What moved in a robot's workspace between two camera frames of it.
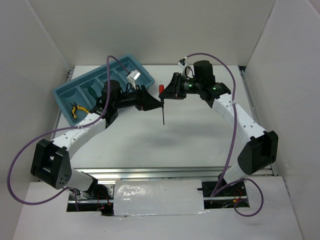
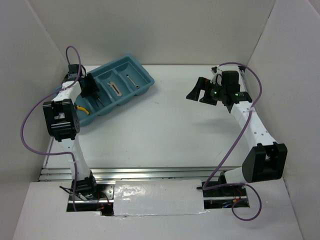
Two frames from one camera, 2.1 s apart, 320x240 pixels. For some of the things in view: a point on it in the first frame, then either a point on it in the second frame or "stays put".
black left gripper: [144, 101] -> [93, 86]
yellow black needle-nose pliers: [75, 106] stays put
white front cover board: [158, 197] stays put
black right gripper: [173, 90] -> [201, 84]
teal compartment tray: [82, 96] stays put
